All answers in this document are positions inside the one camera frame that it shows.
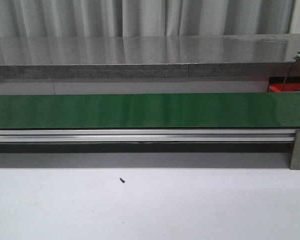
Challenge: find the red and black wire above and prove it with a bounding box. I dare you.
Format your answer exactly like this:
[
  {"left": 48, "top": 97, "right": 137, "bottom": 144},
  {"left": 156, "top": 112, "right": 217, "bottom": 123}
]
[{"left": 281, "top": 46, "right": 300, "bottom": 92}]

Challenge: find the grey stone-look back shelf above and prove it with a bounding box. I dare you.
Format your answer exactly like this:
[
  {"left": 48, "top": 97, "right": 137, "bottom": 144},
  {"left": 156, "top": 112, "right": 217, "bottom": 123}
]
[{"left": 0, "top": 33, "right": 300, "bottom": 79}]

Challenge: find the red plastic tray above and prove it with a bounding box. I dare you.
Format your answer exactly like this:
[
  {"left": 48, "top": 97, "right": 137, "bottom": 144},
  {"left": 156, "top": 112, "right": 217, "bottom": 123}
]
[{"left": 268, "top": 77, "right": 300, "bottom": 92}]

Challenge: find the green conveyor belt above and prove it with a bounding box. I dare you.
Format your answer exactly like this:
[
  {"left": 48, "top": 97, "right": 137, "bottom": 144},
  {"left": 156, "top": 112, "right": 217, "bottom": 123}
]
[{"left": 0, "top": 92, "right": 300, "bottom": 129}]

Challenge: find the grey curtain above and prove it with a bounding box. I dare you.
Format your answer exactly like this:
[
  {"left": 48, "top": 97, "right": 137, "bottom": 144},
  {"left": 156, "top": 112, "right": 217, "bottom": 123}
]
[{"left": 0, "top": 0, "right": 295, "bottom": 38}]

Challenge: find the aluminium conveyor side rail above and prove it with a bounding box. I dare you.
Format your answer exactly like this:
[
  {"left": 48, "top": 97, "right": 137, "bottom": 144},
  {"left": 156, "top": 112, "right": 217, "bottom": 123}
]
[{"left": 0, "top": 128, "right": 296, "bottom": 143}]

